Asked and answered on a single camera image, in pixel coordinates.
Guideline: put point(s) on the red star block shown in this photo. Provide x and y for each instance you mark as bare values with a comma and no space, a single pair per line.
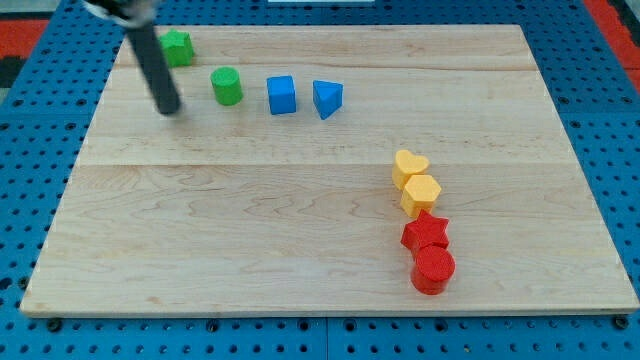
426,230

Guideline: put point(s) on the blue cube block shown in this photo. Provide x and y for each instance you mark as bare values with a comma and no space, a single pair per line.
281,95

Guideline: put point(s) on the yellow heart block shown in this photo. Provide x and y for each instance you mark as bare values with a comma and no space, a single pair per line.
406,164

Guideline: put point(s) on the green star block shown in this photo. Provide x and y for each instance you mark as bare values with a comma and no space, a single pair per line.
177,48

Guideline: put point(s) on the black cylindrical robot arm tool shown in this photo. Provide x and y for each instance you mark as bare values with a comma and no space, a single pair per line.
136,17

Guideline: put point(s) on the green cylinder block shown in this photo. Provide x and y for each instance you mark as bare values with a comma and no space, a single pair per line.
226,85

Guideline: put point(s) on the yellow hexagon block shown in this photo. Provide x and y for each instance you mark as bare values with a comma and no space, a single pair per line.
420,193

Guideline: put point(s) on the blue triangular prism block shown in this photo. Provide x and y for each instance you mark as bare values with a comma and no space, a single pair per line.
327,97

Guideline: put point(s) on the red cylinder block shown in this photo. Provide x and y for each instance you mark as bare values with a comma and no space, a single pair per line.
433,268

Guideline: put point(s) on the light wooden board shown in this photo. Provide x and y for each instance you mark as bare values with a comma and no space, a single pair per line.
230,211

